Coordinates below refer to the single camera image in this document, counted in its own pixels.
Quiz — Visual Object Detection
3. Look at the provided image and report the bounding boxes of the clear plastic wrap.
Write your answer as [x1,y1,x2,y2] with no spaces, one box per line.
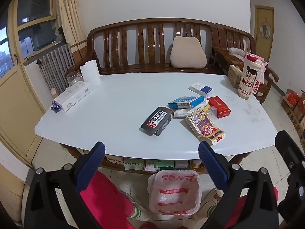
[207,107,219,119]

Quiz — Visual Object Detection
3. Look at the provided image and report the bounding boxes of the grey radiator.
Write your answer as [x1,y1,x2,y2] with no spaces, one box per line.
[36,43,76,94]

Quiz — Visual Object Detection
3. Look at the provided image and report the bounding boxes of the beige slipper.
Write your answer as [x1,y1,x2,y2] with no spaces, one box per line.
[119,190,151,221]
[193,188,225,221]

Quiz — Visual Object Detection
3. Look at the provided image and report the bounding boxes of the wooden armchair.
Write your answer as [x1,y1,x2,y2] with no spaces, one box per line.
[214,23,279,106]

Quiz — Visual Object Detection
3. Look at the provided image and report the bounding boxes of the small blue packet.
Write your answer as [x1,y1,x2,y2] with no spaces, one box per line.
[51,100,62,113]

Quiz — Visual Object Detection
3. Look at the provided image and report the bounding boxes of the white paper towel roll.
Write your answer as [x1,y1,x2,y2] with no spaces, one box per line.
[80,60,101,86]

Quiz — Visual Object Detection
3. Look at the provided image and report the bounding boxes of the wooden slatted bench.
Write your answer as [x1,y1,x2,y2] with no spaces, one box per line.
[64,18,227,77]

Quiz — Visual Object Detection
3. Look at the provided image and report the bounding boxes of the long white box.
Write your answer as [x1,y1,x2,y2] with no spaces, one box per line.
[54,81,93,112]

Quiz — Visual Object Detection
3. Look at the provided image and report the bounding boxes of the person's pants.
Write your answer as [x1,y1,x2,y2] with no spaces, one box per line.
[79,171,279,229]

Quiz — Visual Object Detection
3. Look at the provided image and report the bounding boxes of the baby wipes pack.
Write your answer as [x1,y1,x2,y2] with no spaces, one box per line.
[123,158,146,171]

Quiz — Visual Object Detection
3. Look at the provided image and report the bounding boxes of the light blue carton box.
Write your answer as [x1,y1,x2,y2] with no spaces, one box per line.
[168,95,205,110]

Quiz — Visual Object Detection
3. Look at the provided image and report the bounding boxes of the red cigarette box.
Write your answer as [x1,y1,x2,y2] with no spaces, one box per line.
[207,96,231,119]

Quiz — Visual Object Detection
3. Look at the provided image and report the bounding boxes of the beige cushion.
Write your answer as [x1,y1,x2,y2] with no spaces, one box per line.
[170,36,208,69]

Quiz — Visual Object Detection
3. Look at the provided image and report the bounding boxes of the pink printed plastic bag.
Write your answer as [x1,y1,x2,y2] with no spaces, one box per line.
[246,52,268,95]

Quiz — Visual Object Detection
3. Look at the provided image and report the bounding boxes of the white tissue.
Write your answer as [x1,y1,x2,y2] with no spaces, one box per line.
[173,102,210,118]

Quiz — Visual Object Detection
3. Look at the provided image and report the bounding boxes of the yellow balcony door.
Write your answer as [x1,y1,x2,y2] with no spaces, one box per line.
[0,0,58,169]

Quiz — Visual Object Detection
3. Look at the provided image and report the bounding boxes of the brown cardboard box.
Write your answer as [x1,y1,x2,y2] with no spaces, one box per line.
[227,65,243,89]

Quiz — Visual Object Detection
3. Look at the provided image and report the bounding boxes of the window with yellow frame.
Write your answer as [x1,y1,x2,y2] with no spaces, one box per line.
[0,0,60,78]

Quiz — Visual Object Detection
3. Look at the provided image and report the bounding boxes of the gold patterned box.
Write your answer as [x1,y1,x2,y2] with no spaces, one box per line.
[185,108,225,146]

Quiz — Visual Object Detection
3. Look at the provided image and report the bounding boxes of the white and blue box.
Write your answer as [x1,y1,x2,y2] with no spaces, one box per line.
[188,81,214,98]

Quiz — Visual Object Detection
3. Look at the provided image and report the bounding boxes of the white cartoon tumbler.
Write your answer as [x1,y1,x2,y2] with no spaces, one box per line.
[238,54,260,101]

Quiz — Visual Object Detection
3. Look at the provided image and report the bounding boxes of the row of cardboard boxes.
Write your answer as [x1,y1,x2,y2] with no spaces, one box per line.
[281,89,305,151]

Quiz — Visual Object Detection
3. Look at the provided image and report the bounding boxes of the black box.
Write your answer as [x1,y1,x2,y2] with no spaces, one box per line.
[140,106,173,136]

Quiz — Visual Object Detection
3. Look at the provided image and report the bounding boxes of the green packet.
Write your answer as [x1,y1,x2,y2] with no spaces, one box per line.
[153,160,176,171]

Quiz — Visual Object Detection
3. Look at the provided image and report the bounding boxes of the bin with printed plastic bag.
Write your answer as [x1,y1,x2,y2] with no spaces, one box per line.
[146,170,201,216]

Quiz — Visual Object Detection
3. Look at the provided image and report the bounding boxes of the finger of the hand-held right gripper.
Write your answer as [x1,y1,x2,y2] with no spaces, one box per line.
[275,130,305,217]

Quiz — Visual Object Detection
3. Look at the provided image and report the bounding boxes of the clear glass cup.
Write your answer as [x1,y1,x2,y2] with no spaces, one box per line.
[66,70,84,87]

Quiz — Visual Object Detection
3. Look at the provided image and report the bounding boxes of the cream patterned curtain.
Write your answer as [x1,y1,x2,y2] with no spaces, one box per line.
[55,0,87,70]

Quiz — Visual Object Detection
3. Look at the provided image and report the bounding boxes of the grey rolled cloth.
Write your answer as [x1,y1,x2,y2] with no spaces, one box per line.
[228,47,247,58]

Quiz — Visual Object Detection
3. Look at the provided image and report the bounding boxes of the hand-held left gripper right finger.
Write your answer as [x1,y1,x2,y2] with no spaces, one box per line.
[198,141,279,229]

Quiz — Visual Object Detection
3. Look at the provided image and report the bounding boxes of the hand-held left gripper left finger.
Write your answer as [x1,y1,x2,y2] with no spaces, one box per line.
[24,141,106,229]

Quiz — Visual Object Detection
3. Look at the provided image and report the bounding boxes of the yellow room door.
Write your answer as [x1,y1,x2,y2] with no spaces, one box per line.
[253,5,275,58]

